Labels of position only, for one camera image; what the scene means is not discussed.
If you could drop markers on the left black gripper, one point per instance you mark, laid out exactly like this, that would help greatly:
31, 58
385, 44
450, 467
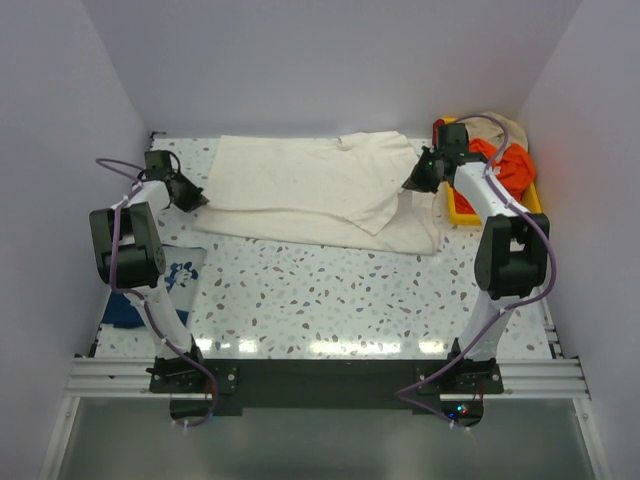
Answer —
181, 189

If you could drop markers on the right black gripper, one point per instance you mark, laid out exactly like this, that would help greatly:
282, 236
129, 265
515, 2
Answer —
424, 171

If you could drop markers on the cream t shirt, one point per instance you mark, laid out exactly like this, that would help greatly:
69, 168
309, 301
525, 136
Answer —
344, 192

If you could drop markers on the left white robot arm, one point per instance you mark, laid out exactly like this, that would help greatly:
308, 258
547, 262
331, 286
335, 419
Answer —
130, 256

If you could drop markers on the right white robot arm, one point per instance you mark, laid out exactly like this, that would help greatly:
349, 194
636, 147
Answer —
512, 257

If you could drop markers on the red cloth in bin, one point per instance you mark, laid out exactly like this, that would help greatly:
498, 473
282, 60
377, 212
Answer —
436, 124

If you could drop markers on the folded blue white t shirt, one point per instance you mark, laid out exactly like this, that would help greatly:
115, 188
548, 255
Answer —
183, 271

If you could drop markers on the beige t shirt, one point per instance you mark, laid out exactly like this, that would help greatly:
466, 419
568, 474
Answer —
493, 128

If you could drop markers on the orange t shirt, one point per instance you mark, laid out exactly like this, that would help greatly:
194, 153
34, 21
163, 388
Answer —
516, 171

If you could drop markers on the yellow plastic bin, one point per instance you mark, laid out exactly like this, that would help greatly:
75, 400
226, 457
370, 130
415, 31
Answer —
478, 184

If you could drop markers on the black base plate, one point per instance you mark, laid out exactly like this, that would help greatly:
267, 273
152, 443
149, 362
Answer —
228, 387

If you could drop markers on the aluminium rail frame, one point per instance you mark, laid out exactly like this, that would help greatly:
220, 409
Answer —
358, 418

